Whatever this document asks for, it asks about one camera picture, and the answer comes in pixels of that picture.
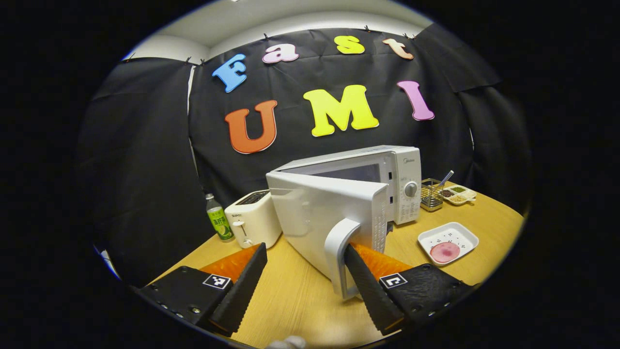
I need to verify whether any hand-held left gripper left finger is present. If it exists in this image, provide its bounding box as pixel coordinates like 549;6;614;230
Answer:
138;242;268;336

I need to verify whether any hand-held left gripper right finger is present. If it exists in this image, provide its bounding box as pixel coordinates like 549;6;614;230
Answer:
343;242;478;336

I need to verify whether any pink ham slice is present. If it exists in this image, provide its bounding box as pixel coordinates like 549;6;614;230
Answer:
430;242;461;264

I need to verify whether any white microwave oven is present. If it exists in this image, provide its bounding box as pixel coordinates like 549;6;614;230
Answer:
265;145;422;301

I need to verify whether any white square plate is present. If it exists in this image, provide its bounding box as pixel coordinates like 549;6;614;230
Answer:
418;222;480;267

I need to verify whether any white toaster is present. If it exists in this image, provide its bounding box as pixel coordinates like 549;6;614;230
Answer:
224;190;282;249

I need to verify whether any green drink bottle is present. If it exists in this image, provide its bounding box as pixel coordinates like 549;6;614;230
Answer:
205;193;235;242

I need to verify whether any white divided dish of beans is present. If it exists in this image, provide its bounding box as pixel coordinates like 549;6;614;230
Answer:
438;185;478;206

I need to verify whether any metal wire basket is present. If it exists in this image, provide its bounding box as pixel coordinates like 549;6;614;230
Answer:
420;178;445;212

